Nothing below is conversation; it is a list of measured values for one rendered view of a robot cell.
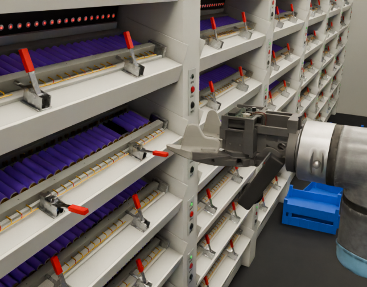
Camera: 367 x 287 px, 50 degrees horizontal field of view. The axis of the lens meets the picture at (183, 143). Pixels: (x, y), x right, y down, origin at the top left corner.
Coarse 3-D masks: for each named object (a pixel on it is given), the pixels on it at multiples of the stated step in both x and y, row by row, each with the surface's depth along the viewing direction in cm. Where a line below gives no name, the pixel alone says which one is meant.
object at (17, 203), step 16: (144, 128) 98; (160, 128) 104; (112, 144) 88; (144, 144) 95; (96, 160) 82; (64, 176) 75; (32, 192) 68; (64, 192) 73; (0, 208) 63; (16, 208) 66
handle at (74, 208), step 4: (56, 200) 68; (56, 204) 68; (60, 204) 68; (64, 204) 68; (68, 204) 68; (72, 204) 67; (68, 208) 66; (72, 208) 66; (76, 208) 66; (80, 208) 66; (84, 208) 66; (76, 212) 66; (80, 212) 65; (84, 212) 65
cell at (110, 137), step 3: (93, 129) 93; (96, 129) 93; (99, 129) 93; (96, 132) 93; (99, 132) 92; (102, 132) 92; (105, 132) 93; (102, 135) 92; (105, 135) 92; (108, 135) 92; (111, 135) 92; (108, 138) 91; (111, 138) 91; (114, 138) 91
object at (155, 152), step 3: (141, 147) 90; (141, 150) 90; (144, 150) 90; (147, 150) 90; (150, 150) 90; (156, 150) 89; (150, 153) 89; (153, 153) 88; (156, 153) 88; (159, 153) 87; (162, 153) 87; (165, 153) 87; (159, 156) 88; (162, 156) 87; (165, 156) 87
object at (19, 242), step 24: (168, 120) 106; (120, 168) 86; (144, 168) 92; (72, 192) 75; (96, 192) 77; (48, 216) 68; (72, 216) 72; (0, 240) 61; (24, 240) 62; (48, 240) 68; (0, 264) 59
